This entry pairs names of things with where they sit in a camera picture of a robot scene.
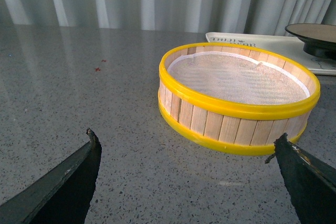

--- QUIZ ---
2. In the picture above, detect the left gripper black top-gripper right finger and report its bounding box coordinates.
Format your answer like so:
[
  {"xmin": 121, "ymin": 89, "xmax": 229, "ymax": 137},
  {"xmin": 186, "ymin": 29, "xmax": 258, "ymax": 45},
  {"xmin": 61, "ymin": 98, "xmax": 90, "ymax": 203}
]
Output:
[{"xmin": 265, "ymin": 133, "xmax": 335, "ymax": 223}]

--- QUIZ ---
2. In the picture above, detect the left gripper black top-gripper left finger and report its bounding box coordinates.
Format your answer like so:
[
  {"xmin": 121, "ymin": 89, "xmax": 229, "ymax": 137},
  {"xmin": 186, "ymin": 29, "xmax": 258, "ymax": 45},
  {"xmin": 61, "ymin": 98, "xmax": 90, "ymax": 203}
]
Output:
[{"xmin": 1, "ymin": 129, "xmax": 102, "ymax": 223}]

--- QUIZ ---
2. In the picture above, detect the tan plate black rim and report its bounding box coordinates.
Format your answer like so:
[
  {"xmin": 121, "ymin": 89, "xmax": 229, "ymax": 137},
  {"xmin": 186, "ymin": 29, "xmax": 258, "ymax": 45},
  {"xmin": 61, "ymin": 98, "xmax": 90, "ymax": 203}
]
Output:
[{"xmin": 285, "ymin": 23, "xmax": 335, "ymax": 60}]

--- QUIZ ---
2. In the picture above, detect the cream rectangular tray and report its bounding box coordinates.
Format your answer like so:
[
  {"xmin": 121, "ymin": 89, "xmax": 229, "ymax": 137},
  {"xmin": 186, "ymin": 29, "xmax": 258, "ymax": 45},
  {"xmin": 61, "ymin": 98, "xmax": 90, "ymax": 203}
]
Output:
[{"xmin": 205, "ymin": 32, "xmax": 335, "ymax": 76}]

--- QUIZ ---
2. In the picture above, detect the yellow rimmed bamboo steamer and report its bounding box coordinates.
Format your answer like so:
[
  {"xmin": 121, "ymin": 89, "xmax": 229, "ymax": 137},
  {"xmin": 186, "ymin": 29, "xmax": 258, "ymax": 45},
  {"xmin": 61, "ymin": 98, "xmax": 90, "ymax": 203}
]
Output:
[{"xmin": 158, "ymin": 42, "xmax": 320, "ymax": 155}]

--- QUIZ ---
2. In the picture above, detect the white steamer liner cloth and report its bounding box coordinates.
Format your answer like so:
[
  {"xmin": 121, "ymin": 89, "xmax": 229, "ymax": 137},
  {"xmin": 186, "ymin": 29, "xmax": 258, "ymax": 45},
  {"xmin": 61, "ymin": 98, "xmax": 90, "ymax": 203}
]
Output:
[{"xmin": 167, "ymin": 51, "xmax": 310, "ymax": 105}]

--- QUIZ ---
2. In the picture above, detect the white pleated curtain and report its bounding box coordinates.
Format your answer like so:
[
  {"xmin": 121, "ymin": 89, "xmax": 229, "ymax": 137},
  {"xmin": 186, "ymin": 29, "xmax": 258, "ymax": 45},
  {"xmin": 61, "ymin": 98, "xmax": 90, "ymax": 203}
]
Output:
[{"xmin": 1, "ymin": 0, "xmax": 335, "ymax": 36}]

